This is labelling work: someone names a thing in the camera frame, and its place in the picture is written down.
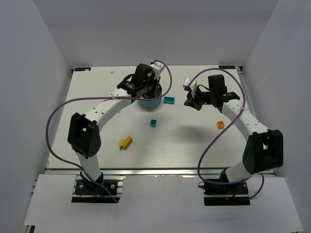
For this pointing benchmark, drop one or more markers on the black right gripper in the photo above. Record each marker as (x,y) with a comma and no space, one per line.
(194,97)

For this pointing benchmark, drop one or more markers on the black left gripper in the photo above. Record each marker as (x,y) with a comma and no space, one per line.
(150,88)

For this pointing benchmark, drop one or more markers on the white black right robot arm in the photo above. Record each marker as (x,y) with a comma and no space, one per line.
(232,107)

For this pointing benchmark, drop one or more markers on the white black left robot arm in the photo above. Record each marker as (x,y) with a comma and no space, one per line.
(84,129)

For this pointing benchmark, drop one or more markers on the teal round divided container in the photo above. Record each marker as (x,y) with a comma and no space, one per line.
(151,103)

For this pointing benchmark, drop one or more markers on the teal long lego brick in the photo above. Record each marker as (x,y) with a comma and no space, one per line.
(169,100)

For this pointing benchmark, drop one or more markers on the yellow small lego brick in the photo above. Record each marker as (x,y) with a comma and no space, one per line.
(220,125)

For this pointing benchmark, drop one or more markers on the small teal square lego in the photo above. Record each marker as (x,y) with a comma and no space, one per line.
(153,123)

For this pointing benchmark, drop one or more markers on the right blue corner label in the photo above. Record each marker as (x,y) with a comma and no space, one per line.
(227,67)

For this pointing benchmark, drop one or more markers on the blue corner label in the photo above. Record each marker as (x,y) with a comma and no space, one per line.
(227,67)
(80,69)

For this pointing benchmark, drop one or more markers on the yellow-orange long lego brick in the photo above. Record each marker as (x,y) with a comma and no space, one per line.
(127,142)

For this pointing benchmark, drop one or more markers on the light green small lego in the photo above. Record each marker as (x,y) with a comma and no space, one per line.
(120,144)

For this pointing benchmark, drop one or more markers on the left blue corner label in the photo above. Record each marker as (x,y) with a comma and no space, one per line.
(80,69)

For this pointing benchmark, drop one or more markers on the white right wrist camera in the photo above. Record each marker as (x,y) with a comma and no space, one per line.
(190,86)

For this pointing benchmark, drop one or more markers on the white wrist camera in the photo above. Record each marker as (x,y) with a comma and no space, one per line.
(190,86)
(157,68)

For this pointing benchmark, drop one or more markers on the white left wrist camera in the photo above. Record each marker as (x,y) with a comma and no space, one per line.
(157,68)

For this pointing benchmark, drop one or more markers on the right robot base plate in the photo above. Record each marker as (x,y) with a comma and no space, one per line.
(225,195)

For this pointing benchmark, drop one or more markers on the aluminium front table rail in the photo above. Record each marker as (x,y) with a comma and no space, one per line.
(124,172)

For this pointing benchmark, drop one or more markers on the aluminium table rail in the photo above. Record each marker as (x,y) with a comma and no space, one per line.
(124,172)
(255,116)

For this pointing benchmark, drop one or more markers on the aluminium right table rail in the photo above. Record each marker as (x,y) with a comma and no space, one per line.
(255,116)

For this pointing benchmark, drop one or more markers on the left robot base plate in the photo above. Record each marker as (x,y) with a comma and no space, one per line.
(83,193)

